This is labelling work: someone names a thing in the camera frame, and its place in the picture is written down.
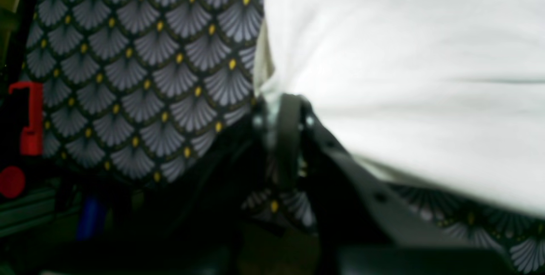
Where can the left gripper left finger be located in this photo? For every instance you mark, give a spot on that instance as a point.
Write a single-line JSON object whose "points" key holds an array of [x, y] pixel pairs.
{"points": [[191, 227]]}

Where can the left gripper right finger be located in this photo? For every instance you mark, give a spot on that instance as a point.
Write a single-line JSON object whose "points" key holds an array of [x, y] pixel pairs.
{"points": [[364, 227]]}

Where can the white printed T-shirt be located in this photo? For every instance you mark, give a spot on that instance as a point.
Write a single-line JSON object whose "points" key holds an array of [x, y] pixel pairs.
{"points": [[441, 93]]}

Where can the fan-patterned grey tablecloth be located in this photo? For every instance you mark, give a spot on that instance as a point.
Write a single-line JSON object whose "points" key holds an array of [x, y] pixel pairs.
{"points": [[135, 92]]}

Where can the red table clamp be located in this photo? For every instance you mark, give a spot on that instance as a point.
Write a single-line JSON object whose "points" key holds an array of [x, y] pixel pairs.
{"points": [[21, 135]]}

